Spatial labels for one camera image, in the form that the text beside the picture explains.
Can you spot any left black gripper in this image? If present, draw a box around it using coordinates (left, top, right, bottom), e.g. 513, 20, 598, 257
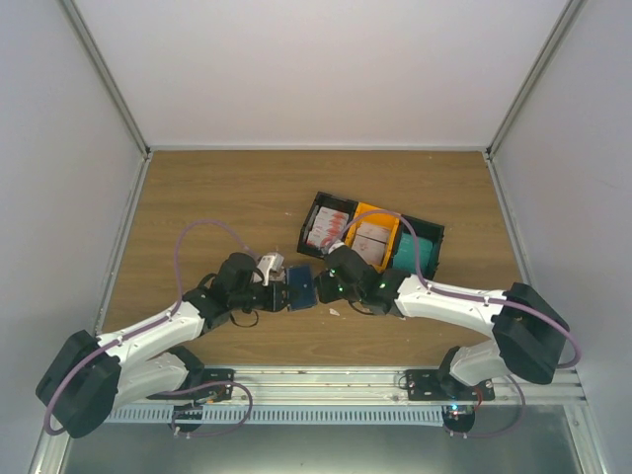
230, 280, 299, 312

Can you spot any white pink cards stack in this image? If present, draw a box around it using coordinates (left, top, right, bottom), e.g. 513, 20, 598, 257
352, 221, 391, 266

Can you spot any orange bin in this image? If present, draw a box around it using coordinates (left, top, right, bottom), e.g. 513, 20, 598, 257
345, 202, 400, 272

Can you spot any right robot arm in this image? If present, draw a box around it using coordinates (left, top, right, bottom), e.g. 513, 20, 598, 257
315, 244, 570, 400

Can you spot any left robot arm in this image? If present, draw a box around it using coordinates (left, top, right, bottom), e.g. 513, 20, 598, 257
36, 252, 288, 438

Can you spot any red patterned cards stack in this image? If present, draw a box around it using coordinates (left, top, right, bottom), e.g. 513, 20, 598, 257
306, 206, 349, 249

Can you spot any black bin left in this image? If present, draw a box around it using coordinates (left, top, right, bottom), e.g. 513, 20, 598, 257
296, 192, 358, 258

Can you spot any black bin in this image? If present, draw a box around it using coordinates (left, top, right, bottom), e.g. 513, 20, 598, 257
387, 214, 444, 280
296, 192, 358, 258

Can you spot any black bin right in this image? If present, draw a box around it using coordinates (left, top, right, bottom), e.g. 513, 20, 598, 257
387, 214, 444, 280

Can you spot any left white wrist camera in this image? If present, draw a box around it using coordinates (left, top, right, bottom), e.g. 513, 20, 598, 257
253, 252, 285, 286

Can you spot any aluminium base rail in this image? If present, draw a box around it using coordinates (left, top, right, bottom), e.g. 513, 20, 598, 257
53, 363, 589, 411

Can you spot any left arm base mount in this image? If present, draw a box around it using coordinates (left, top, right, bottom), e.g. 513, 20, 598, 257
147, 367, 235, 435

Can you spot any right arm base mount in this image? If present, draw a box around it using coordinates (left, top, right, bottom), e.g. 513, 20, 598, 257
398, 368, 496, 435

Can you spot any grey slotted cable duct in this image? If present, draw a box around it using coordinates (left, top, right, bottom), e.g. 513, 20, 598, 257
106, 404, 443, 427

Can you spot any left aluminium frame post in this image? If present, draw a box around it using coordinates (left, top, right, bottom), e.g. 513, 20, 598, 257
57, 0, 151, 160

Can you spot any aluminium frame post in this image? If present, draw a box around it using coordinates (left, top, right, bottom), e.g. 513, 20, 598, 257
57, 0, 151, 160
485, 0, 586, 161

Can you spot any right aluminium frame post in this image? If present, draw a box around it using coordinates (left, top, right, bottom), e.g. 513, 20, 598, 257
485, 0, 586, 161

